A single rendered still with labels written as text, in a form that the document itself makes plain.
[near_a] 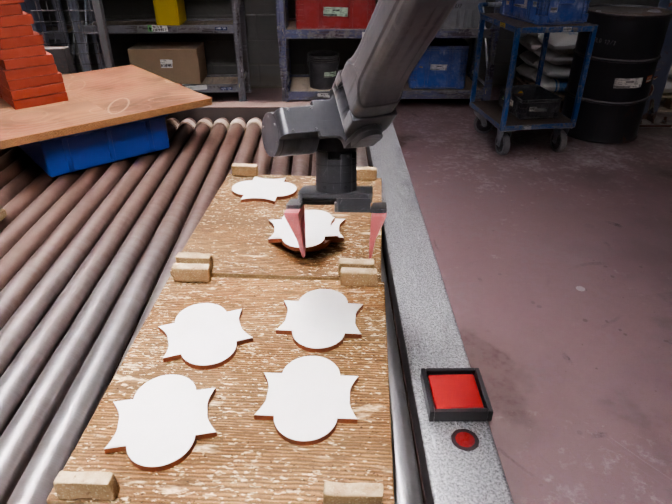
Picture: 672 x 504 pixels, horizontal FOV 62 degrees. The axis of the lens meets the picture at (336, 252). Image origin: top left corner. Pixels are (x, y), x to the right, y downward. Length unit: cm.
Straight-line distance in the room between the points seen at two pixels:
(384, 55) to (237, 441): 44
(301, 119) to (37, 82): 98
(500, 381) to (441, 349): 135
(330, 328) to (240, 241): 31
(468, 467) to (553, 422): 140
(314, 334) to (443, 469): 25
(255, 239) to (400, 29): 58
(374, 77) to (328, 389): 37
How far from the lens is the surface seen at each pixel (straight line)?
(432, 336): 83
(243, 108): 175
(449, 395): 73
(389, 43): 56
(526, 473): 190
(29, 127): 143
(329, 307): 82
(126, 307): 93
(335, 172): 76
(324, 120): 72
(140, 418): 70
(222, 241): 102
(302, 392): 70
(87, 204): 129
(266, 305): 85
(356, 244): 100
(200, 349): 77
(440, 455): 68
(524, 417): 205
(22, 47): 157
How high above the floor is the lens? 144
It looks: 31 degrees down
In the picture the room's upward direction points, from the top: straight up
